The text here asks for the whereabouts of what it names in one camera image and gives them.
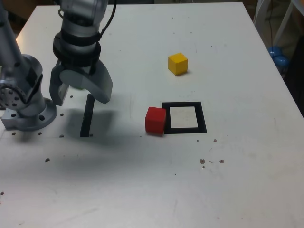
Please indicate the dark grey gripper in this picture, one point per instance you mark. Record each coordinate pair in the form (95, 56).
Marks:
(78, 66)

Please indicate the red cube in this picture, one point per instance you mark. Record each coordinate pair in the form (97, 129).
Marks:
(154, 121)

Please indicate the yellow cube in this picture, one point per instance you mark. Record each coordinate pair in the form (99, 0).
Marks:
(177, 64)

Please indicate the black tape square outline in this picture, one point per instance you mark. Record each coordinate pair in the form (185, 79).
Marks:
(200, 118)

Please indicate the black tape strip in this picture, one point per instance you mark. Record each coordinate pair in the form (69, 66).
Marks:
(86, 118)

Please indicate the blue round ball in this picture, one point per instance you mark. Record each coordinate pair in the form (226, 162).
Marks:
(274, 51)
(282, 61)

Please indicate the white metal frame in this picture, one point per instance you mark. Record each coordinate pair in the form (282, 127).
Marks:
(287, 19)

